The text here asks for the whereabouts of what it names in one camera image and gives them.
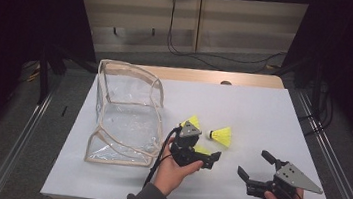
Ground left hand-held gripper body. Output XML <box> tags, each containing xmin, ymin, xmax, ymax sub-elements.
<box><xmin>167</xmin><ymin>118</ymin><xmax>217</xmax><ymax>172</ymax></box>

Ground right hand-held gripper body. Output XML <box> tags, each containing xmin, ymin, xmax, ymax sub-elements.
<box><xmin>245</xmin><ymin>157</ymin><xmax>327</xmax><ymax>199</ymax></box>

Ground clear plastic bag beige trim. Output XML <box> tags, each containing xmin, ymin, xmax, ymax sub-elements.
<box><xmin>83</xmin><ymin>57</ymin><xmax>173</xmax><ymax>171</ymax></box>

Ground person's left hand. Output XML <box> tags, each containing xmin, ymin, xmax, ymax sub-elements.
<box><xmin>152</xmin><ymin>137</ymin><xmax>207</xmax><ymax>199</ymax></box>

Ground white table mat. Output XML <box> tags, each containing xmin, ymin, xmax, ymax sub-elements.
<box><xmin>40</xmin><ymin>62</ymin><xmax>350</xmax><ymax>199</ymax></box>

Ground black metal stand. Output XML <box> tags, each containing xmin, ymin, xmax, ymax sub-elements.
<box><xmin>33</xmin><ymin>42</ymin><xmax>71</xmax><ymax>108</ymax></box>
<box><xmin>288</xmin><ymin>56</ymin><xmax>327</xmax><ymax>112</ymax></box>

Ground beige cabinet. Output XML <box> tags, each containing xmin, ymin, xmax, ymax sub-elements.
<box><xmin>67</xmin><ymin>0</ymin><xmax>313</xmax><ymax>77</ymax></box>

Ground aluminium floor rail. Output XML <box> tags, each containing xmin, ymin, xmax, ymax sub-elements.
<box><xmin>282</xmin><ymin>89</ymin><xmax>353</xmax><ymax>199</ymax></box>
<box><xmin>0</xmin><ymin>87</ymin><xmax>57</xmax><ymax>199</ymax></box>

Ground left hand-held gripper cable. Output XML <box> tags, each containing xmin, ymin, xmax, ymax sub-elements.
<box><xmin>142</xmin><ymin>123</ymin><xmax>183</xmax><ymax>192</ymax></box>

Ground black floor cables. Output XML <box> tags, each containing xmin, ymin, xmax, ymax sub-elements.
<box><xmin>295</xmin><ymin>78</ymin><xmax>338</xmax><ymax>140</ymax></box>

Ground black socket cable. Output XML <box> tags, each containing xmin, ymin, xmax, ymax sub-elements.
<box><xmin>162</xmin><ymin>0</ymin><xmax>294</xmax><ymax>79</ymax></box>

